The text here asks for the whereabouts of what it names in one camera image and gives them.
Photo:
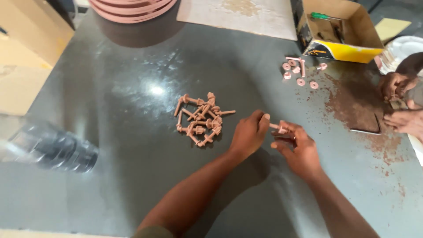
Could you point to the person's left hand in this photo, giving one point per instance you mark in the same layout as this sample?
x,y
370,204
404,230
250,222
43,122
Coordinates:
x,y
248,135

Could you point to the person's right hand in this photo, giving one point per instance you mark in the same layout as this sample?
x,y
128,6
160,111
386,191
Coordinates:
x,y
302,153

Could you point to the pink bolt with nut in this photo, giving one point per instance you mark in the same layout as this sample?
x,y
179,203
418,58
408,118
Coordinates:
x,y
277,127

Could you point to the pile of pink bolts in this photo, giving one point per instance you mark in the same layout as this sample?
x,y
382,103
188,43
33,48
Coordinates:
x,y
201,120

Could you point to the dark square metal plate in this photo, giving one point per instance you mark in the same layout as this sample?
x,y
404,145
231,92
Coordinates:
x,y
365,124

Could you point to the pink washer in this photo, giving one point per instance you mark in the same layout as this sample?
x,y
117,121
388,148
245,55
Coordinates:
x,y
300,82
286,66
292,62
314,85

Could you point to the pink nut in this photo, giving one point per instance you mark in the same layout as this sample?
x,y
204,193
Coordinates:
x,y
296,69
287,75
321,66

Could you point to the long pink bolt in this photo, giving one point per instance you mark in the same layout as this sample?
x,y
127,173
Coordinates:
x,y
302,67

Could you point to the short pink bolt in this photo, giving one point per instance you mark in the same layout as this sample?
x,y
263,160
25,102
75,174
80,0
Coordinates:
x,y
292,58

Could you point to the yellow black cardboard box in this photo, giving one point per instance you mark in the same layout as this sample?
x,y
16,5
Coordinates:
x,y
343,49

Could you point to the stained white board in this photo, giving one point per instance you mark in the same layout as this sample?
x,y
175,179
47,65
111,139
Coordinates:
x,y
238,16

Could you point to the person's olive sleeve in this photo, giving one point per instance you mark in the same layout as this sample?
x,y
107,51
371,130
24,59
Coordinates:
x,y
153,232

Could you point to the white round plate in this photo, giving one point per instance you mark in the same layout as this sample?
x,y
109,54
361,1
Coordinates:
x,y
401,53

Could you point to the flat cardboard piece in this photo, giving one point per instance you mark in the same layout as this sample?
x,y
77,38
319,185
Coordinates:
x,y
391,28

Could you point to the stack of pink rings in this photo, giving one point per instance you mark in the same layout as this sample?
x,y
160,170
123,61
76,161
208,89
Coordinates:
x,y
132,10

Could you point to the clear plastic bottle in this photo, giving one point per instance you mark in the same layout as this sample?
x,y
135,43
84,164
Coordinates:
x,y
53,148

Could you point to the brown cardboard cartons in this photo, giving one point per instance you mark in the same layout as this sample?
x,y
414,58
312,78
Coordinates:
x,y
26,56

